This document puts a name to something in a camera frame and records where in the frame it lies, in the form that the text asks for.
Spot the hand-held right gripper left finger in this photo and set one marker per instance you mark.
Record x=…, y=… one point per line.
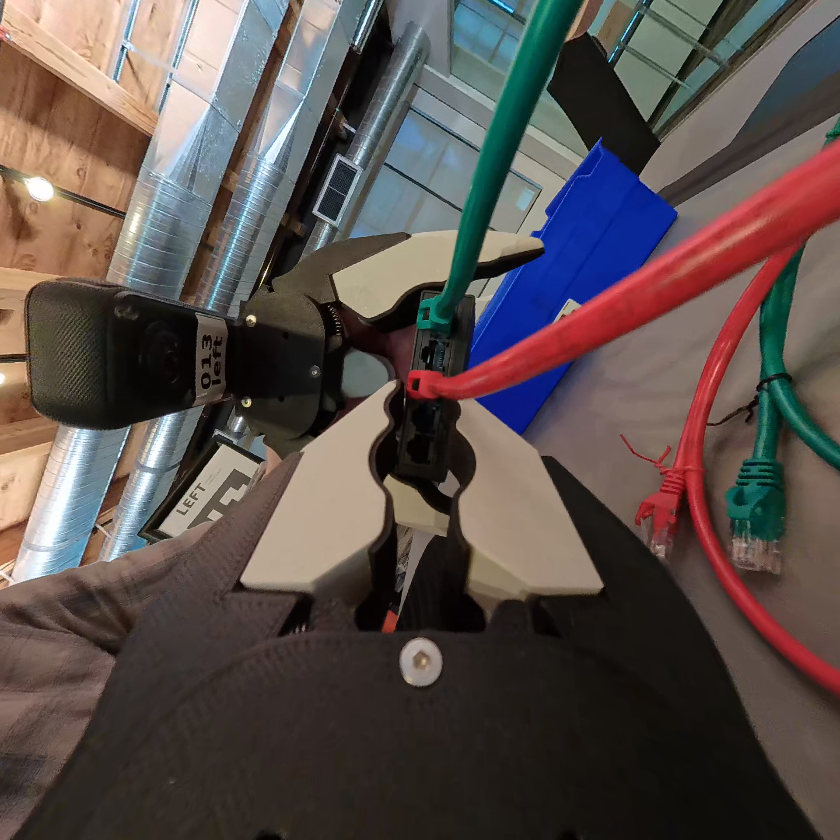
x=321, y=518

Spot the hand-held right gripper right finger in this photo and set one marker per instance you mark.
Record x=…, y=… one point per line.
x=525, y=525

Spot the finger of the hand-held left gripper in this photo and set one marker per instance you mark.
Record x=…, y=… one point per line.
x=394, y=275
x=420, y=508

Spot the black network switch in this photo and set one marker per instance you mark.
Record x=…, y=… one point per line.
x=426, y=453

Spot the blue plastic bin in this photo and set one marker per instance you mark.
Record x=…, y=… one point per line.
x=590, y=229

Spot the ceiling vent grille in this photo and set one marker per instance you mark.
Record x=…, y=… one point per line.
x=336, y=190

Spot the ceiling spot lamp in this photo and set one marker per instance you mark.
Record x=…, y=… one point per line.
x=39, y=189

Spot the person's plaid shirt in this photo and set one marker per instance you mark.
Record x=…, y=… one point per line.
x=98, y=623

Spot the silver round air duct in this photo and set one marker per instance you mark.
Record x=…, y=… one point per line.
x=65, y=492
x=394, y=98

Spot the silver rectangular air duct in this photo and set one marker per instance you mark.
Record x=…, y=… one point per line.
x=197, y=131

